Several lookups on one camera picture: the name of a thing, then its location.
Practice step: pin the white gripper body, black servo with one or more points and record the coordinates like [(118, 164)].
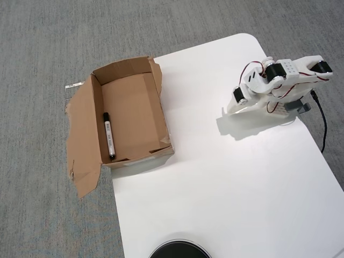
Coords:
[(239, 103)]

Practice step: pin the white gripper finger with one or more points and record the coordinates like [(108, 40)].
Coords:
[(236, 107), (252, 106)]

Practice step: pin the black and white marker pen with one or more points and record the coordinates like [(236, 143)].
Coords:
[(109, 137)]

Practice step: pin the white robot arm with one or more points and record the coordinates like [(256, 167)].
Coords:
[(290, 70)]

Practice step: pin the open brown cardboard box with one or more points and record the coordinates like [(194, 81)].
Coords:
[(134, 113)]

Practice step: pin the grey table clamp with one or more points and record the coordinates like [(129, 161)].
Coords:
[(294, 106)]

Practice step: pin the black round disc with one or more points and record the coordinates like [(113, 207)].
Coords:
[(178, 251)]

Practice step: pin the white tape strip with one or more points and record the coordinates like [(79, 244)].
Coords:
[(74, 85)]

